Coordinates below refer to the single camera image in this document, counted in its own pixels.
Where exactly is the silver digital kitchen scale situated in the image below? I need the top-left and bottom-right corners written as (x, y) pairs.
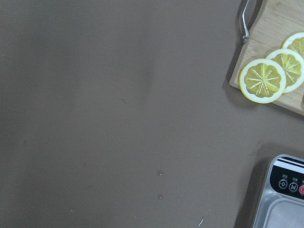
top-left (251, 154), bottom-right (304, 228)

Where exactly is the bamboo cutting board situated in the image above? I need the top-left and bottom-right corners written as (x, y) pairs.
top-left (229, 0), bottom-right (304, 115)

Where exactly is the lemon slice near handle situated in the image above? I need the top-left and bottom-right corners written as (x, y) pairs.
top-left (239, 58), bottom-right (286, 104)

